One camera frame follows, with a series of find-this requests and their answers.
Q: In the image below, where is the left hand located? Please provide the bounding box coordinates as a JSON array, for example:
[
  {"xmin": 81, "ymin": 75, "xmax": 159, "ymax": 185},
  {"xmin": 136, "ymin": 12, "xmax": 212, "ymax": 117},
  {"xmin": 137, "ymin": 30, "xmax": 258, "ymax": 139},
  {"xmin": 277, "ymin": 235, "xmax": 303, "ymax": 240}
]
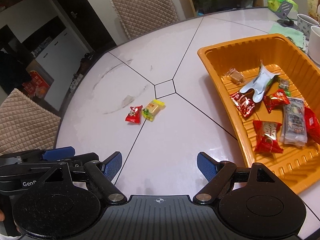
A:
[{"xmin": 0, "ymin": 210, "xmax": 5, "ymax": 222}]

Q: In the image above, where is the green cloth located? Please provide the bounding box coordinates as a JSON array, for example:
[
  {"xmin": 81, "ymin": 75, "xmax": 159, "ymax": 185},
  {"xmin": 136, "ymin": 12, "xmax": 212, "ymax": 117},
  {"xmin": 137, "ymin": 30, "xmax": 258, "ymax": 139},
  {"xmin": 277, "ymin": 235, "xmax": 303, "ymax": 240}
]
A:
[{"xmin": 268, "ymin": 23, "xmax": 307, "ymax": 52}]

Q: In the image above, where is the patterned grey mug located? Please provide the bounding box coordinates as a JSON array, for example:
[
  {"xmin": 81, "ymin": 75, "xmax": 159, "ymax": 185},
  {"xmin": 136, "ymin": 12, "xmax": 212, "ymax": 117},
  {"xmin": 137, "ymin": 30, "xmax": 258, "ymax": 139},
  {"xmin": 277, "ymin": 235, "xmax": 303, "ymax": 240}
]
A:
[{"xmin": 297, "ymin": 13, "xmax": 319, "ymax": 40}]

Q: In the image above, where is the grey phone stand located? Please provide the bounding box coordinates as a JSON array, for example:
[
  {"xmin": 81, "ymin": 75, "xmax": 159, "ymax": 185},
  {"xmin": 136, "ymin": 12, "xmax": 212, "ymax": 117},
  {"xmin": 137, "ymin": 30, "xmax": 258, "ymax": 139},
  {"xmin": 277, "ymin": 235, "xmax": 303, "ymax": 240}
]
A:
[{"xmin": 275, "ymin": 1, "xmax": 294, "ymax": 27}]

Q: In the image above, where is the silver white snack wrapper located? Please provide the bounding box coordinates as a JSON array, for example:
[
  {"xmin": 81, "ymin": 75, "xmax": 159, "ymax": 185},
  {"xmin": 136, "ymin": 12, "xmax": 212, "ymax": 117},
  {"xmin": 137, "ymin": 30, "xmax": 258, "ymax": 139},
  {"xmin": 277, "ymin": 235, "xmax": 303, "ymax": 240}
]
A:
[{"xmin": 239, "ymin": 61, "xmax": 279, "ymax": 103}]

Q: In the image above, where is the long red snack bar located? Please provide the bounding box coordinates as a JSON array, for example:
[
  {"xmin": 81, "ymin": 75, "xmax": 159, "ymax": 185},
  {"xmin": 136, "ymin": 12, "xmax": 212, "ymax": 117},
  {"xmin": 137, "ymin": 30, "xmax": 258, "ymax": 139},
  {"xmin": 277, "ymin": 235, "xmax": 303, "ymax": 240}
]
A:
[{"xmin": 230, "ymin": 92, "xmax": 255, "ymax": 119}]

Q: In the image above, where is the dark cabinet with white doors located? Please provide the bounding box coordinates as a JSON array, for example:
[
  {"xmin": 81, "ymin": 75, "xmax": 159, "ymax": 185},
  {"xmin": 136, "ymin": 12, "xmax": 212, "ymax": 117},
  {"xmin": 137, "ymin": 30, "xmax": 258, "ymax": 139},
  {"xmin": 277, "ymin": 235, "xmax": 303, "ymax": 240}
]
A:
[{"xmin": 1, "ymin": 17, "xmax": 85, "ymax": 111}]

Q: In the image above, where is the small green candy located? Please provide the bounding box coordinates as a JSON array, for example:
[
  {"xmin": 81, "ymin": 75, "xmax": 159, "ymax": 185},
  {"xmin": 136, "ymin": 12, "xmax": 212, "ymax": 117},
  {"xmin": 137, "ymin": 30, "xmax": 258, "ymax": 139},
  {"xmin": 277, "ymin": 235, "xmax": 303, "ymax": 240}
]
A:
[{"xmin": 277, "ymin": 77, "xmax": 291, "ymax": 97}]

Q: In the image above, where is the red wedding candy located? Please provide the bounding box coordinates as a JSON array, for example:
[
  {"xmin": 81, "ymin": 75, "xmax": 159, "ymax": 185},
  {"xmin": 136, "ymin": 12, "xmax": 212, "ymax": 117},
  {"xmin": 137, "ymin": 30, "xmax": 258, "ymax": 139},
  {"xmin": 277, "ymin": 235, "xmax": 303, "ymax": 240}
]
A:
[{"xmin": 263, "ymin": 88, "xmax": 290, "ymax": 113}]

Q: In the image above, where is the orange plastic tray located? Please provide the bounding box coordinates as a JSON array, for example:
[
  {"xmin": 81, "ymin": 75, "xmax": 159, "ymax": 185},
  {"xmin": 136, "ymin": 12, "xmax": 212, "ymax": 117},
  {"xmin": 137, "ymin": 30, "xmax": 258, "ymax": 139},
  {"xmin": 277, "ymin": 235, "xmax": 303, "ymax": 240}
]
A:
[{"xmin": 197, "ymin": 34, "xmax": 319, "ymax": 194}]

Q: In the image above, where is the brown clear-wrapped candy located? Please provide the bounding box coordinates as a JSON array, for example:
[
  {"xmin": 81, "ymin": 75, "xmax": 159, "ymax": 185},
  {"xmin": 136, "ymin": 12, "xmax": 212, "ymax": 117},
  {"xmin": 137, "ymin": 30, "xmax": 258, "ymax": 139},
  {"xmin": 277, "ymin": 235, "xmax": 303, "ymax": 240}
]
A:
[{"xmin": 225, "ymin": 68, "xmax": 246, "ymax": 85}]

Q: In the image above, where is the yellow green candy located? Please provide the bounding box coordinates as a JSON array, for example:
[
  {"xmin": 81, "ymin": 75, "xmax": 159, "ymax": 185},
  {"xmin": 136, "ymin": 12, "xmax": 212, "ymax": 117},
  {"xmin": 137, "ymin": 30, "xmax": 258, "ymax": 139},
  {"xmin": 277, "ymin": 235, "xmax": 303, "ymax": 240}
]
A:
[{"xmin": 142, "ymin": 99, "xmax": 165, "ymax": 121}]

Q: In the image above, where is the red gold candy packet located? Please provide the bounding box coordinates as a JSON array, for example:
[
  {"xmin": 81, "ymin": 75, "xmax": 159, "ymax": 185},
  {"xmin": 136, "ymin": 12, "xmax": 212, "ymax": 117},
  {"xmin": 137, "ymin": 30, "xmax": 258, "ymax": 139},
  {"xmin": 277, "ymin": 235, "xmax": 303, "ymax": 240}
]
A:
[{"xmin": 253, "ymin": 120, "xmax": 284, "ymax": 153}]

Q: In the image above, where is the quilted beige chair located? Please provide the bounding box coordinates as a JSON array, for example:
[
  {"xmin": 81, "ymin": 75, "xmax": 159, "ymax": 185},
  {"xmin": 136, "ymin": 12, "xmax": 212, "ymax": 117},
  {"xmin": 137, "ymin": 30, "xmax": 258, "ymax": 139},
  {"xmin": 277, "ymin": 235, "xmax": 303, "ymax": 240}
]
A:
[
  {"xmin": 110, "ymin": 0, "xmax": 179, "ymax": 39},
  {"xmin": 0, "ymin": 88, "xmax": 60, "ymax": 155}
]

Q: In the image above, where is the small red candy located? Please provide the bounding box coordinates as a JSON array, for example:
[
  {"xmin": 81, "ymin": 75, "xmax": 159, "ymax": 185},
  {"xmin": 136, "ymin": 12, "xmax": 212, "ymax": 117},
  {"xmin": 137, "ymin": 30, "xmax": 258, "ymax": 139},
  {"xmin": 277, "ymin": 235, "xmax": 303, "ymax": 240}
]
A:
[{"xmin": 125, "ymin": 105, "xmax": 143, "ymax": 124}]

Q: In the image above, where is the white cartoon mug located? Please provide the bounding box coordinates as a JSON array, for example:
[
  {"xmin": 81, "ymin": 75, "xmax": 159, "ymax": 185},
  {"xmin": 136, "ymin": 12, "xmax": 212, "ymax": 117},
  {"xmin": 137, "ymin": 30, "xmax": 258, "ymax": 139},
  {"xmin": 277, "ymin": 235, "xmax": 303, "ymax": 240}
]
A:
[{"xmin": 308, "ymin": 25, "xmax": 320, "ymax": 65}]

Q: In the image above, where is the grey seed snack bar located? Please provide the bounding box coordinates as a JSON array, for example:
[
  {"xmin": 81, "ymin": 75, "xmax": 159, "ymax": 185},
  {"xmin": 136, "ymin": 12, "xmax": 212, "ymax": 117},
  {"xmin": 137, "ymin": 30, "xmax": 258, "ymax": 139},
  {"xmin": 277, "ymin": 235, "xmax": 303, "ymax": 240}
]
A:
[{"xmin": 279, "ymin": 97, "xmax": 308, "ymax": 147}]

